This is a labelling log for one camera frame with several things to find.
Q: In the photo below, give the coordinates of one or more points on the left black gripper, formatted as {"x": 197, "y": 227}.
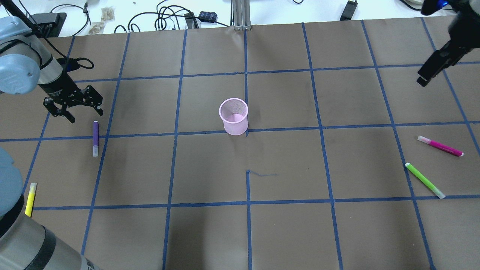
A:
{"x": 61, "y": 89}

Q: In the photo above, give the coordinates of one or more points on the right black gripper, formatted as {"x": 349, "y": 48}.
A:
{"x": 459, "y": 40}

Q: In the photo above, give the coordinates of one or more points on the purple pen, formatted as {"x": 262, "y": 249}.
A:
{"x": 95, "y": 138}

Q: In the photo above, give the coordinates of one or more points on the pink pen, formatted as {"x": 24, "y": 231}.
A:
{"x": 440, "y": 146}

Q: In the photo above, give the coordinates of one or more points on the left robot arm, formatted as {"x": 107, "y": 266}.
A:
{"x": 25, "y": 64}

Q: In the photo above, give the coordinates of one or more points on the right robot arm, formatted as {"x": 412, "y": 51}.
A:
{"x": 466, "y": 10}

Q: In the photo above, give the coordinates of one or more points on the pink mesh cup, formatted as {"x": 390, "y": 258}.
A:
{"x": 234, "y": 114}

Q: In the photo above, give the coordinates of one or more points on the snack bag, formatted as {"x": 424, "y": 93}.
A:
{"x": 107, "y": 14}

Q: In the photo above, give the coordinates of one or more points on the yellow pen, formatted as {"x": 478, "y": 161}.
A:
{"x": 30, "y": 199}

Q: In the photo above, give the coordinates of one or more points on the green pen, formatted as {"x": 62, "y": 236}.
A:
{"x": 424, "y": 180}

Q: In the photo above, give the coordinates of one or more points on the black power adapter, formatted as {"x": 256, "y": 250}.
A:
{"x": 207, "y": 17}

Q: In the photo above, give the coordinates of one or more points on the aluminium frame post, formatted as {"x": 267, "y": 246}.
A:
{"x": 241, "y": 19}

